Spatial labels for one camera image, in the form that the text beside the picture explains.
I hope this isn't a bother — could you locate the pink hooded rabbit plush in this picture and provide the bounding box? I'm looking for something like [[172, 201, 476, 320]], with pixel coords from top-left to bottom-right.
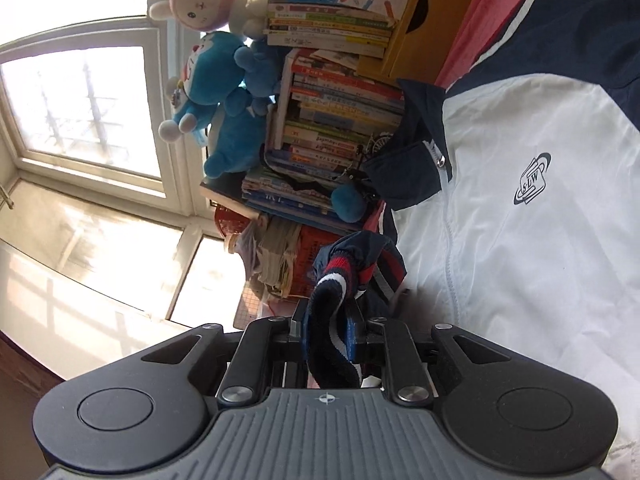
[[149, 0, 268, 40]]

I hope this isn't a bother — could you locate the row of upright books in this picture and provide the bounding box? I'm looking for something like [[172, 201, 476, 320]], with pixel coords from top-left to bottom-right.
[[242, 0, 405, 234]]

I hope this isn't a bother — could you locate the miniature black bicycle model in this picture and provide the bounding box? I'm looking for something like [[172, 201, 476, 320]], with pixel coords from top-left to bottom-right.
[[338, 131, 393, 184]]

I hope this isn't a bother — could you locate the stack of papers and magazines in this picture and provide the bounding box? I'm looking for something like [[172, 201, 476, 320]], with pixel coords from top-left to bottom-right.
[[234, 216, 302, 298]]

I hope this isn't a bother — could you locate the white navy zip jacket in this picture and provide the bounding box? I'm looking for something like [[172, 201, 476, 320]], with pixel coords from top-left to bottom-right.
[[303, 0, 639, 479]]

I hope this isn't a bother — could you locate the wooden desktop drawer shelf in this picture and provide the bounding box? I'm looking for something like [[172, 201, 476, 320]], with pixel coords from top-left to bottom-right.
[[357, 0, 472, 86]]

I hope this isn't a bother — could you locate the blue whale plush toy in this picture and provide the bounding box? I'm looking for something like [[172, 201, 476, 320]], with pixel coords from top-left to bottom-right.
[[203, 39, 290, 179]]

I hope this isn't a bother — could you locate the pink rabbit pattern mat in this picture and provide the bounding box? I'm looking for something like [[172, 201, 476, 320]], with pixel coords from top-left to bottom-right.
[[435, 0, 522, 88]]

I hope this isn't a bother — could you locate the red plastic crate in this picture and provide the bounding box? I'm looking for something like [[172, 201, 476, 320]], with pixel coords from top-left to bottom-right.
[[288, 226, 340, 297]]

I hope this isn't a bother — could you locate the blue round ball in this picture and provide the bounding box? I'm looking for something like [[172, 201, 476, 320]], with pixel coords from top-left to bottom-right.
[[331, 183, 367, 223]]

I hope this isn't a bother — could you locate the blue doraemon plush toy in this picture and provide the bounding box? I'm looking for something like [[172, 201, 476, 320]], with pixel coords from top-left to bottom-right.
[[158, 32, 245, 146]]

